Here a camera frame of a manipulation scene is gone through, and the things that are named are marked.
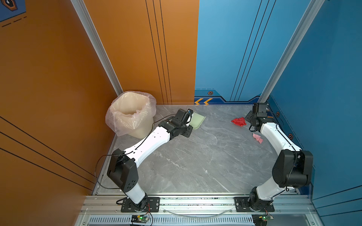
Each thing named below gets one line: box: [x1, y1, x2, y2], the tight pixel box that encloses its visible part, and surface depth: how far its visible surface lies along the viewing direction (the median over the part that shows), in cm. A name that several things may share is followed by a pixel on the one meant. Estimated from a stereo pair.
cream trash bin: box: [110, 91, 155, 140], surface depth 83 cm
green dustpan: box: [189, 112, 206, 130], surface depth 87 cm
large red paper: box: [230, 117, 247, 127], surface depth 109 cm
